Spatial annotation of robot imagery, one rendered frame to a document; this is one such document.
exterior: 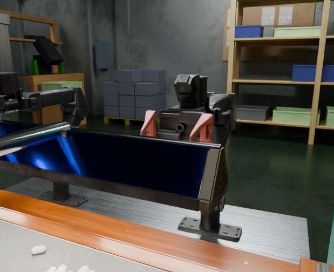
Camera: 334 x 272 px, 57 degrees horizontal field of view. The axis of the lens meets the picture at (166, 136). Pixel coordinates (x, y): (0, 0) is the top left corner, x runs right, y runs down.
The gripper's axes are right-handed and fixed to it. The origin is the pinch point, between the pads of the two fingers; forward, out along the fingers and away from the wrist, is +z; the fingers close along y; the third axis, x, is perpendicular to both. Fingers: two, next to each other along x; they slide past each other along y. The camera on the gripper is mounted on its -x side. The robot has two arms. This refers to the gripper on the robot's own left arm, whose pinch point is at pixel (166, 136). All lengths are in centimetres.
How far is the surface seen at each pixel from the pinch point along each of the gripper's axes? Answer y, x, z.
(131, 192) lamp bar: 3.5, 2.0, 20.3
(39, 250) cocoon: -33.5, 31.9, 1.2
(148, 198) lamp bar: 5.7, 2.4, 20.4
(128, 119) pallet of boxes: -266, 102, -462
